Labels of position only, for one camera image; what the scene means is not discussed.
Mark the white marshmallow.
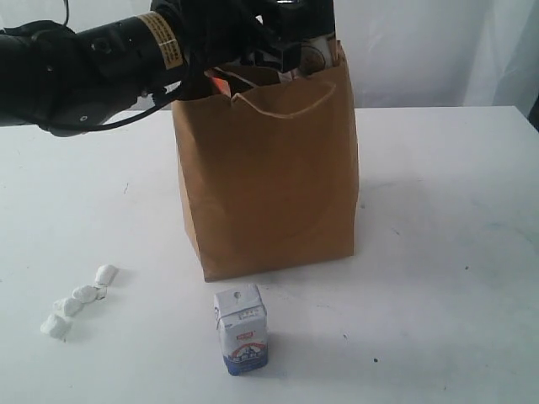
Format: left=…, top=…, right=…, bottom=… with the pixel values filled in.
left=72, top=285, right=107, bottom=305
left=53, top=297, right=84, bottom=318
left=40, top=314, right=72, bottom=340
left=94, top=264, right=119, bottom=286

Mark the long pasta packet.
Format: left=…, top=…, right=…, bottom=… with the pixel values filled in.
left=291, top=35, right=337, bottom=79

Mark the brown paper bag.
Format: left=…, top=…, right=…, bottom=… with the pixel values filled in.
left=172, top=47, right=360, bottom=282

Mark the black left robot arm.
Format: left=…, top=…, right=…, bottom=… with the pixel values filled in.
left=1, top=1, right=335, bottom=137

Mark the white marshmallow bottom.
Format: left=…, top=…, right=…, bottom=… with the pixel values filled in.
left=40, top=314, right=72, bottom=340

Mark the brown pouch orange label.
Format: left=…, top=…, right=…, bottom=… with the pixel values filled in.
left=204, top=67, right=257, bottom=98

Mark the white marshmallow top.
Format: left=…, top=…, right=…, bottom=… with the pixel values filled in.
left=94, top=264, right=119, bottom=286

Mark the small white blue milk carton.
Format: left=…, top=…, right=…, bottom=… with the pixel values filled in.
left=214, top=284, right=269, bottom=376

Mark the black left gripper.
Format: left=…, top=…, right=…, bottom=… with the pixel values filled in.
left=180, top=1, right=335, bottom=72

